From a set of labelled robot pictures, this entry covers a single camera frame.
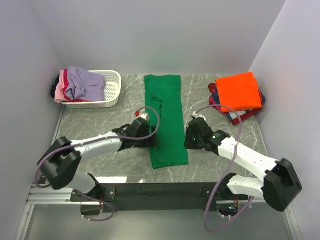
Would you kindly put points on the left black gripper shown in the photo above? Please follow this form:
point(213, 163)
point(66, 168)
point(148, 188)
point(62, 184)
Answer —
point(151, 142)

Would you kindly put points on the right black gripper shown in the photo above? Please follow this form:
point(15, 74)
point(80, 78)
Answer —
point(188, 143)

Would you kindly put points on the green t shirt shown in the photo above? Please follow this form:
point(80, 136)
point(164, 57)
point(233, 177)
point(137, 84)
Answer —
point(163, 94)

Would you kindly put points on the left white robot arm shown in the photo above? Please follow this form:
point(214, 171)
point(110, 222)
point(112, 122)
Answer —
point(61, 161)

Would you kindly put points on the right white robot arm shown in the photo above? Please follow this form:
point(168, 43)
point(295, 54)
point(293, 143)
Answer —
point(275, 181)

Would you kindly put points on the white folded t shirt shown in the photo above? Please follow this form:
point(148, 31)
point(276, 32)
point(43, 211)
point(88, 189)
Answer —
point(234, 115)

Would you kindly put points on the white plastic laundry basket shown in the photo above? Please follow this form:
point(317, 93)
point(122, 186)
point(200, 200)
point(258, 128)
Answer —
point(112, 89)

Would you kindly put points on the orange folded t shirt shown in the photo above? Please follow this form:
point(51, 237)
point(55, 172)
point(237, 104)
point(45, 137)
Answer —
point(239, 92)

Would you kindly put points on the lilac t shirt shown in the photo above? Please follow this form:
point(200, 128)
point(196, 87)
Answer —
point(97, 87)

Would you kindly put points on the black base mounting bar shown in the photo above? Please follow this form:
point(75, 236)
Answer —
point(156, 196)

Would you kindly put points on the pink t shirt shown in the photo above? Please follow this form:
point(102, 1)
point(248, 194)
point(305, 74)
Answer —
point(59, 95)

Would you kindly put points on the magenta t shirt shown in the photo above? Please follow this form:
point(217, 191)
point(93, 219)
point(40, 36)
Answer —
point(66, 82)

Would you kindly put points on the black t shirt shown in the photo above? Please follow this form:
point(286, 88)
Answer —
point(54, 87)

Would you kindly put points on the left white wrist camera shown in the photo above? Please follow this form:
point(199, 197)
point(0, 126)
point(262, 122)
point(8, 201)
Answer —
point(143, 115)

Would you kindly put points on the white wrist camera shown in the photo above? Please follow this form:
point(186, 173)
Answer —
point(196, 115)
point(143, 115)

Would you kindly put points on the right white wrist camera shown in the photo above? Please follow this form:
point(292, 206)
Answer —
point(196, 115)

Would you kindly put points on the aluminium rail frame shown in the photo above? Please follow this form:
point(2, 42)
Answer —
point(254, 225)

